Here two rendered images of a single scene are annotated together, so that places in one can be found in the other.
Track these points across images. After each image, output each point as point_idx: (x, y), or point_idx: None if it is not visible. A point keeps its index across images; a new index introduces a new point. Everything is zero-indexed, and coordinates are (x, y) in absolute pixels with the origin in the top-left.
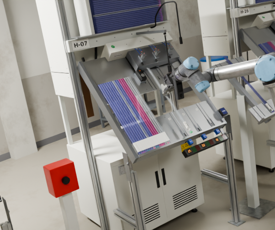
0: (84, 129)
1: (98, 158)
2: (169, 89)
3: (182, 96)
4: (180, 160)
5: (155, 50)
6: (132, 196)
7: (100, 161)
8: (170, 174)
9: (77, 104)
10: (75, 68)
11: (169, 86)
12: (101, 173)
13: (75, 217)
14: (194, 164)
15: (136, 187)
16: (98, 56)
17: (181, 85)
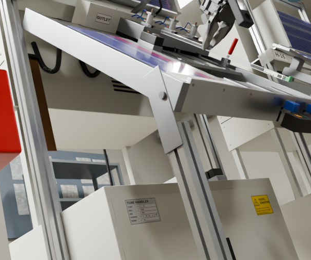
0: (36, 143)
1: (71, 206)
2: (217, 23)
3: (250, 19)
4: (258, 230)
5: (170, 19)
6: (188, 195)
7: (76, 209)
8: (246, 258)
9: (21, 89)
10: (18, 25)
11: (218, 10)
12: (78, 246)
13: (2, 252)
14: (288, 247)
15: (197, 165)
16: (64, 52)
17: (242, 1)
